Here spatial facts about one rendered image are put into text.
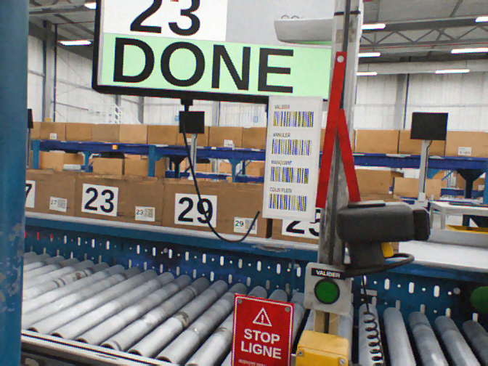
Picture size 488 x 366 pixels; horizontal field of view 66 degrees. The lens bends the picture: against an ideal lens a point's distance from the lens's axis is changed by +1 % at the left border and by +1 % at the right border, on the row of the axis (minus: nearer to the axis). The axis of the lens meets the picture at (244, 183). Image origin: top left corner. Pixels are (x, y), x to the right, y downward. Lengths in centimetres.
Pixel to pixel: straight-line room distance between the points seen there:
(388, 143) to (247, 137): 212
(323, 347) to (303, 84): 44
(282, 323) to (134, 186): 93
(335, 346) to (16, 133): 49
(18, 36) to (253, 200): 102
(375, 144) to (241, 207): 459
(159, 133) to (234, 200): 545
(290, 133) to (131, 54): 32
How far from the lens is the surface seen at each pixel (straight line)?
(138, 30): 75
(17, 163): 28
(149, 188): 140
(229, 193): 126
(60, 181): 164
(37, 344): 93
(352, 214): 53
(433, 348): 99
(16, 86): 28
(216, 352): 85
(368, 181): 546
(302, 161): 59
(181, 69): 71
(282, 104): 60
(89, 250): 154
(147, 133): 678
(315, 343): 60
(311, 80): 72
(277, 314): 63
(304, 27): 73
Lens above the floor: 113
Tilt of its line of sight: 3 degrees down
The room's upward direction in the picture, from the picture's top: 3 degrees clockwise
